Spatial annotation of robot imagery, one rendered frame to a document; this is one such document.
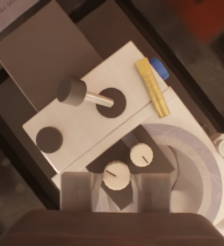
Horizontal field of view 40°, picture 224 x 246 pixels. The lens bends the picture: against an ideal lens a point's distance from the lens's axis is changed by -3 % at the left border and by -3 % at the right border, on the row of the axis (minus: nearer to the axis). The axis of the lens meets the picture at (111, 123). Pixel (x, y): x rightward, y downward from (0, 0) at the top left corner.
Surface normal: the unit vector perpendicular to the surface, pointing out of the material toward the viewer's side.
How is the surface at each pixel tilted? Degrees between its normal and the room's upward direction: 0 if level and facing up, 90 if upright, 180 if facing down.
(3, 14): 90
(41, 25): 90
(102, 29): 90
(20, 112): 90
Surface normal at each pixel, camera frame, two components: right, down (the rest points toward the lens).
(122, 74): -0.02, 0.00
